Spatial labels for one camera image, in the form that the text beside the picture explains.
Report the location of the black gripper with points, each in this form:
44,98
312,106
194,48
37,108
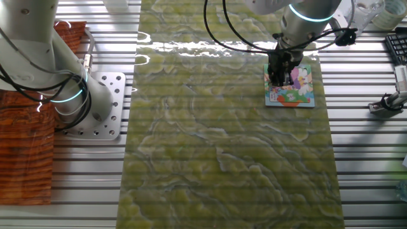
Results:
284,58

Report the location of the butterfly girl puzzle board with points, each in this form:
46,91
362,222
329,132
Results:
299,93

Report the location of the green marble pattern mat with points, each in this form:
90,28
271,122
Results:
206,143

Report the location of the clear glass cup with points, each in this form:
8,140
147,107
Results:
367,12

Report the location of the black keyboard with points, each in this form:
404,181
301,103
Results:
399,46

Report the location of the clear tape roll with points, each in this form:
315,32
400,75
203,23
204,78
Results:
392,12

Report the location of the white paper card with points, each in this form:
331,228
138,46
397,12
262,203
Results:
404,161

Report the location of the silver robot mounting plate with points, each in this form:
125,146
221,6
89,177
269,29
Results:
116,95

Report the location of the white block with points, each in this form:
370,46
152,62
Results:
114,3

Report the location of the brown wood grain sheet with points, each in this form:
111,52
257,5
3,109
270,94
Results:
25,152

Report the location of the silver depth camera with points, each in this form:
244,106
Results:
401,78

